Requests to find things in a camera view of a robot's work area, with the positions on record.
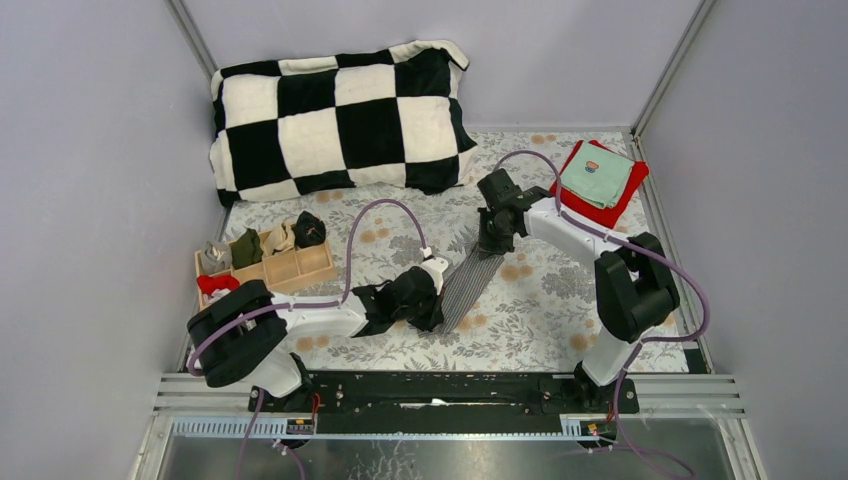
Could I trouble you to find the grey striped underwear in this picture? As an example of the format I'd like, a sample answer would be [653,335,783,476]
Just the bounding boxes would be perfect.
[419,240,504,337]

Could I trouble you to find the wooden divided organizer box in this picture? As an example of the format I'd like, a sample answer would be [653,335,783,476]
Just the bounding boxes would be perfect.
[194,242,338,294]

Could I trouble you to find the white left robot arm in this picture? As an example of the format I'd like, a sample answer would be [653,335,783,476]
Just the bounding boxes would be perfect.
[187,257,447,411]

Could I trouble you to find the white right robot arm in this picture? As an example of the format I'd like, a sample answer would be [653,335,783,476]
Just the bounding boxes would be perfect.
[478,198,680,412]

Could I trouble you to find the floral patterned bed sheet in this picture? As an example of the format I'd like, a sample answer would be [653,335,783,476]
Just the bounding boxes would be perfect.
[185,130,690,374]

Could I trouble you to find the red folded garment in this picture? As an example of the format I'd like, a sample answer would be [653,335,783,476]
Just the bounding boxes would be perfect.
[549,140,649,228]

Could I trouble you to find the mint green folded cloth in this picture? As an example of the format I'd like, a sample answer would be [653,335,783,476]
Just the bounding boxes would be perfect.
[560,143,635,209]

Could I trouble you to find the beige rolled sock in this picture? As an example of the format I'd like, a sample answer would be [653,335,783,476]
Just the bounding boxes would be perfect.
[261,223,296,257]

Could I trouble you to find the black white checkered pillow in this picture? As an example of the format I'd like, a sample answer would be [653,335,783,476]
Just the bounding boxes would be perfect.
[209,40,477,207]

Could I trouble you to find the dark green rolled sock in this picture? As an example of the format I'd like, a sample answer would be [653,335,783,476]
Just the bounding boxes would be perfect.
[230,228,263,270]

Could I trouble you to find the grey rolled sock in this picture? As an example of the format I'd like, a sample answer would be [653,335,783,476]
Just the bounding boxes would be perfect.
[199,241,232,275]

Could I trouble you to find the red rolled sock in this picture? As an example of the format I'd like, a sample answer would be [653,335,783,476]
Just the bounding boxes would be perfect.
[196,273,241,296]

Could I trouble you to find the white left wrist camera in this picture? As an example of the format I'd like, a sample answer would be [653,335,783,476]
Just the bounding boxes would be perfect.
[419,255,450,294]

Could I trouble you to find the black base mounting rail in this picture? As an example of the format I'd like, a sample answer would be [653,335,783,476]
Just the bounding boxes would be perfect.
[247,371,640,435]

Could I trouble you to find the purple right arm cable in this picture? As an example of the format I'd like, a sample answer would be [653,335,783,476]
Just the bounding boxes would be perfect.
[491,150,711,480]

